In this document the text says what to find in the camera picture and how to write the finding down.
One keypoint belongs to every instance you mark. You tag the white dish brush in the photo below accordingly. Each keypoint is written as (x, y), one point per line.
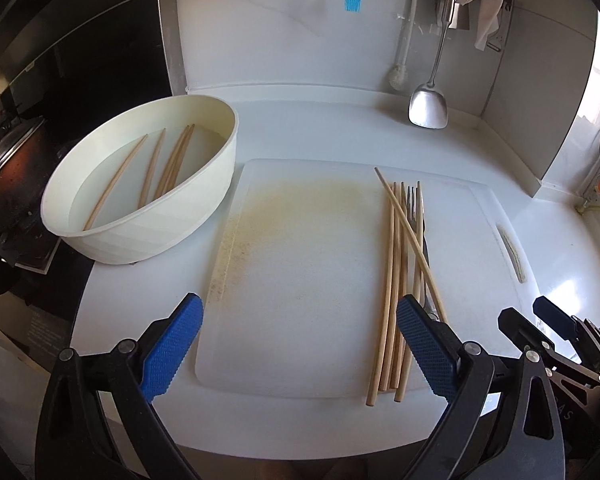
(397, 77)

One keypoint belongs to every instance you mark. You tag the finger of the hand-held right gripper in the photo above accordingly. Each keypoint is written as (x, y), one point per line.
(517, 327)
(555, 316)

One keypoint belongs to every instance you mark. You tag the dark pot with glass lid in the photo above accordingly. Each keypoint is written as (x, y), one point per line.
(10, 160)

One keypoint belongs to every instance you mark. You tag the metal spatula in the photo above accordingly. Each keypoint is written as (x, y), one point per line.
(427, 110)

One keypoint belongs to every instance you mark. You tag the beige hanging cloth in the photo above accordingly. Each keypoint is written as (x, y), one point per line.
(485, 15)

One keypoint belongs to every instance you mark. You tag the steel backsplash trim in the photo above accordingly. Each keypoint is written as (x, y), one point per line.
(172, 35)

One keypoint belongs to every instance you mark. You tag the black stove top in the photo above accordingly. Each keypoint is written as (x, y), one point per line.
(25, 255)

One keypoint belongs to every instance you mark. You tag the wooden chopstick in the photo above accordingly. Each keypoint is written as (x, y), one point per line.
(115, 182)
(172, 162)
(152, 167)
(182, 152)

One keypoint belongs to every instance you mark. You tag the metal fork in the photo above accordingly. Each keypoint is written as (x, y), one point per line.
(427, 265)

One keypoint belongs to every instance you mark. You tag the white plastic cutting board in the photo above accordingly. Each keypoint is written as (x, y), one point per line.
(305, 270)

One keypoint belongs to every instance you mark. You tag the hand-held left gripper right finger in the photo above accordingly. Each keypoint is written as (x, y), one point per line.
(427, 350)

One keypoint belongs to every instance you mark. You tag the pile of wooden chopsticks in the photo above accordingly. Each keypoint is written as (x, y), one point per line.
(402, 270)

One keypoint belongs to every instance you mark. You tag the white round bowl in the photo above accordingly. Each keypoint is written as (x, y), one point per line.
(145, 240)

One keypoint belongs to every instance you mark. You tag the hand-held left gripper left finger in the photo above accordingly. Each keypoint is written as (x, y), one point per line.
(172, 350)

